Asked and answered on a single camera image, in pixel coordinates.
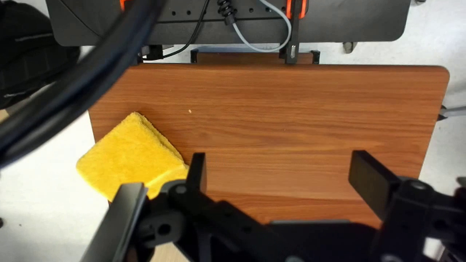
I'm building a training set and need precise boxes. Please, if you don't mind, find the thin black cable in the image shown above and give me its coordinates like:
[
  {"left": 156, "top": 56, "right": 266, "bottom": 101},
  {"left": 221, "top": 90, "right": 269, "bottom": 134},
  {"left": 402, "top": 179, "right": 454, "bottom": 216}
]
[{"left": 143, "top": 0, "right": 212, "bottom": 64}]

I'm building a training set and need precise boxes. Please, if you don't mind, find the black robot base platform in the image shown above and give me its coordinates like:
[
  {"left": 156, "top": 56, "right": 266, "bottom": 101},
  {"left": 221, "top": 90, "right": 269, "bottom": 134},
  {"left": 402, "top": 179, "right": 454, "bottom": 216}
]
[{"left": 45, "top": 0, "right": 409, "bottom": 48}]

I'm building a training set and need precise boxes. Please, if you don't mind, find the thick black cable hose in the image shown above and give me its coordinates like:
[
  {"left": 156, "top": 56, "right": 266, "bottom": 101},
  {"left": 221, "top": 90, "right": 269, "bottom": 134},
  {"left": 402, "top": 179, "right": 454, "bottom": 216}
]
[{"left": 0, "top": 0, "right": 169, "bottom": 169}]

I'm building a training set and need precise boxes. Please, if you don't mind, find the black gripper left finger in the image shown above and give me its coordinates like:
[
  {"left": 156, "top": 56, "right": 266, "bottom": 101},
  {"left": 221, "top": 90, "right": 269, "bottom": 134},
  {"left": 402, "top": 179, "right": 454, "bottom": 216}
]
[{"left": 137, "top": 152, "right": 293, "bottom": 262}]

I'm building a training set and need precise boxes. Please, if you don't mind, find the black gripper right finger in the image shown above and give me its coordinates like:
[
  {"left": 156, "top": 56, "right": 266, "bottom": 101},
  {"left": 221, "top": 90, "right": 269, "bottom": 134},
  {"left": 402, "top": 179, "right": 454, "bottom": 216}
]
[{"left": 348, "top": 150, "right": 466, "bottom": 262}]

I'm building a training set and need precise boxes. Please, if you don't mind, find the grey cable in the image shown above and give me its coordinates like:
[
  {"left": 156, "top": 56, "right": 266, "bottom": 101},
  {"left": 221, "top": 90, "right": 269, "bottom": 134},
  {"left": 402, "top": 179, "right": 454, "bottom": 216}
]
[{"left": 230, "top": 0, "right": 294, "bottom": 56}]

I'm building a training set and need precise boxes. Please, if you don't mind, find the yellow terry towel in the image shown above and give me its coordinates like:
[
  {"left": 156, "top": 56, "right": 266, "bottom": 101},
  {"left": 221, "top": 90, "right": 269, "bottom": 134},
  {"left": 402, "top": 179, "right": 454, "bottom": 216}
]
[{"left": 76, "top": 111, "right": 191, "bottom": 203}]

